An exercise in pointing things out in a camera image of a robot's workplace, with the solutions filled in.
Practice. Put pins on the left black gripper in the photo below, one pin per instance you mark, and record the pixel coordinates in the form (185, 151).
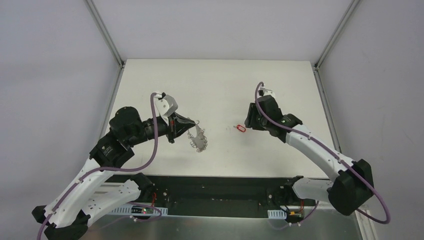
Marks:
(171, 128)

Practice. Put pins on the right white cable duct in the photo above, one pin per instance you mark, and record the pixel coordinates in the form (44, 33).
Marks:
(277, 214)

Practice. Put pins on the aluminium frame post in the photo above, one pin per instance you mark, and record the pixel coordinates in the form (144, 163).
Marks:
(103, 30)
(347, 15)

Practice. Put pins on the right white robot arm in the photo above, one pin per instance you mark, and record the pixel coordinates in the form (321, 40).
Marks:
(349, 183)

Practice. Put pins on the left white cable duct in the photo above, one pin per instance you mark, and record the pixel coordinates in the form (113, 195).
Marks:
(140, 210)

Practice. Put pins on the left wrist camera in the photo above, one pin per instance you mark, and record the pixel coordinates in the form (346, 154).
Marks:
(165, 104)

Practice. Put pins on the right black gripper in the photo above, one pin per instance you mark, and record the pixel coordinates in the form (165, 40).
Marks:
(253, 116)

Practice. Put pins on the left aluminium frame post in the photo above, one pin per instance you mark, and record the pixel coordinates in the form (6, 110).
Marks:
(103, 30)

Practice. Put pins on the white cable duct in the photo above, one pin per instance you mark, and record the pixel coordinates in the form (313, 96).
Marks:
(140, 210)
(277, 214)

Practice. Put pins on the right aluminium frame post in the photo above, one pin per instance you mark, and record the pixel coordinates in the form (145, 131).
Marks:
(347, 15)

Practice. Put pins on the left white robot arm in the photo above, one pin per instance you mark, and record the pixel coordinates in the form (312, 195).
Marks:
(70, 215)

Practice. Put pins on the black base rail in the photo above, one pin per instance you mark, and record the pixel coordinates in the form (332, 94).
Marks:
(229, 197)

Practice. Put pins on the red key tag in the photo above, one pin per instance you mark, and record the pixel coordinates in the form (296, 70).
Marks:
(240, 128)

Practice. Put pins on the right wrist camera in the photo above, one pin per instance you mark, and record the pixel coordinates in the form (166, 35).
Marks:
(263, 91)

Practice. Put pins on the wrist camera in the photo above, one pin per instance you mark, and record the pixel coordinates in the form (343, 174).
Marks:
(165, 104)
(263, 91)

